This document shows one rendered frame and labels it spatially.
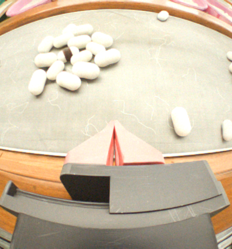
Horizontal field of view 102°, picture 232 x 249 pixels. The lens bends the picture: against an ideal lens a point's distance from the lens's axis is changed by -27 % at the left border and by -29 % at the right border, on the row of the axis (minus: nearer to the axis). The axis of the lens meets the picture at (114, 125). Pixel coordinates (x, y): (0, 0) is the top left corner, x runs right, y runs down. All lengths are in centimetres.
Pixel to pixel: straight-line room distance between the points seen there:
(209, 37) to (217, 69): 11
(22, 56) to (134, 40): 20
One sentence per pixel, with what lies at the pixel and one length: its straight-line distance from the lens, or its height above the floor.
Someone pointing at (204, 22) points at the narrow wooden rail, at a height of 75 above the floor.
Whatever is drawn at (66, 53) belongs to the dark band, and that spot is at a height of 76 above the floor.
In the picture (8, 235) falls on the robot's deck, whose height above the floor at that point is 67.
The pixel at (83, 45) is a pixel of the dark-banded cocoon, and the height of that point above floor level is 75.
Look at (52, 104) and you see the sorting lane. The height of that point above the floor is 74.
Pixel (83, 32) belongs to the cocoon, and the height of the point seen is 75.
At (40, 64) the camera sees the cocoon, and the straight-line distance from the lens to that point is 21.
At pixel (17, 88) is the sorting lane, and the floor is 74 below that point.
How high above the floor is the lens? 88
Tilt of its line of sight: 76 degrees down
